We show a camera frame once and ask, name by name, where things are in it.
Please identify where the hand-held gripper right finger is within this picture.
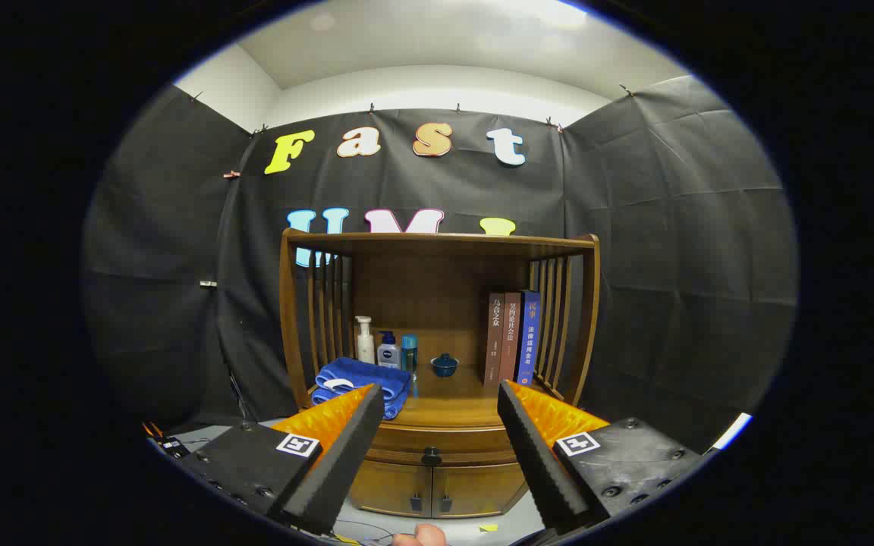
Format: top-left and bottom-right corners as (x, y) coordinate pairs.
(496, 379), (711, 535)

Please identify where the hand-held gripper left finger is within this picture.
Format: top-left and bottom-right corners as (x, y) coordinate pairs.
(179, 383), (386, 536)

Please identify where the wooden drawer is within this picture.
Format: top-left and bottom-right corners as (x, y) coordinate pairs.
(365, 423), (518, 466)

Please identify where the wooden cabinet door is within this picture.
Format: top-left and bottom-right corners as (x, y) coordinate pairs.
(349, 460), (434, 519)
(432, 463), (528, 519)

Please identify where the wooden countertop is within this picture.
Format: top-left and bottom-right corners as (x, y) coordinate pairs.
(307, 364), (568, 430)

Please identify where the wooden cabinet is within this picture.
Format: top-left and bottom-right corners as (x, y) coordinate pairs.
(279, 229), (602, 520)

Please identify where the blue folded towel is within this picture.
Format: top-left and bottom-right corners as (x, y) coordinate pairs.
(311, 357), (412, 420)

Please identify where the white pump bottle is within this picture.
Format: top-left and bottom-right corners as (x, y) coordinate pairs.
(355, 316), (376, 365)

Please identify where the blue book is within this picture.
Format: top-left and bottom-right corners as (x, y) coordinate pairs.
(517, 290), (541, 386)

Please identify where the reddish brown book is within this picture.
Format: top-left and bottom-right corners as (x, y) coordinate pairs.
(499, 292), (522, 384)

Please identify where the black electronics box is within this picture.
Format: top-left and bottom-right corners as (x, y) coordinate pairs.
(150, 434), (192, 460)

